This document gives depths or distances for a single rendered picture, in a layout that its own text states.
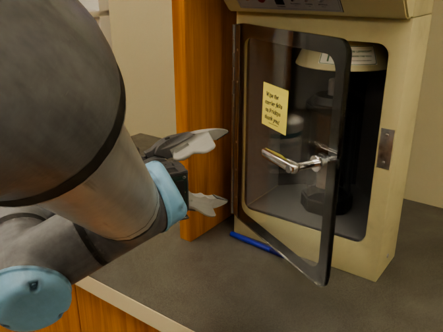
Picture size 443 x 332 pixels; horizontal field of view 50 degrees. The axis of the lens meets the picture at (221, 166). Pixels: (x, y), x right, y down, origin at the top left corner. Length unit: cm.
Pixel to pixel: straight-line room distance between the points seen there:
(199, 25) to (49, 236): 54
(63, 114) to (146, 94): 158
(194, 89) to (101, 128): 73
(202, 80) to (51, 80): 79
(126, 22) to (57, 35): 159
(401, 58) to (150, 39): 105
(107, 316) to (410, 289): 59
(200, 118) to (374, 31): 37
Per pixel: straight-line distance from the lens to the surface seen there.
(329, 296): 90
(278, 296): 88
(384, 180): 86
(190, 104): 92
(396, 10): 76
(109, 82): 20
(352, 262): 95
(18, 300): 50
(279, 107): 81
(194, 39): 92
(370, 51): 88
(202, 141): 67
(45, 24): 17
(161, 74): 167
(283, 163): 73
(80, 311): 111
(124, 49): 178
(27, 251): 52
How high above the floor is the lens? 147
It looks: 22 degrees down
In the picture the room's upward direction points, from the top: straight up
